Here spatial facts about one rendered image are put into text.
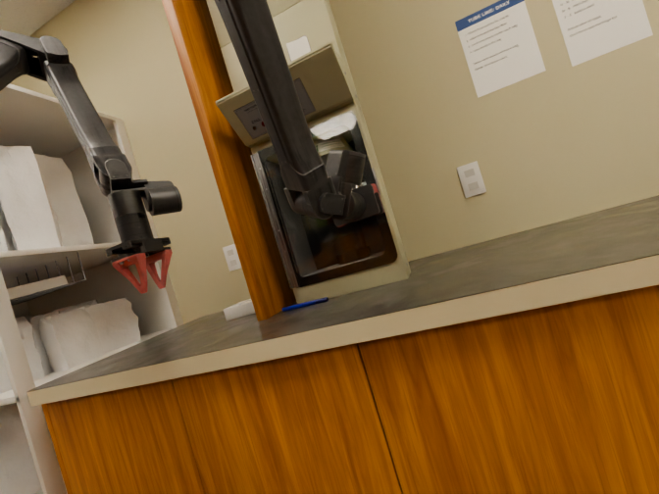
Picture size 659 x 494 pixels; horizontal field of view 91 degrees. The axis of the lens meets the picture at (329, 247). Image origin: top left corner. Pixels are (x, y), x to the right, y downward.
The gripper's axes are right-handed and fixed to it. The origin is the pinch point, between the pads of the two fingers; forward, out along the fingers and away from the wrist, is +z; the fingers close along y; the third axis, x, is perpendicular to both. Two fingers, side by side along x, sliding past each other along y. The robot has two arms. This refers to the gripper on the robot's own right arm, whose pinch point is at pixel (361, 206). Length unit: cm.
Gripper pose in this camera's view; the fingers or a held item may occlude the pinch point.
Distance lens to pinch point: 79.2
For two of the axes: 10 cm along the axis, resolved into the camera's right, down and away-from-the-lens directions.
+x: 3.0, 9.5, 0.0
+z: 3.1, -1.0, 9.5
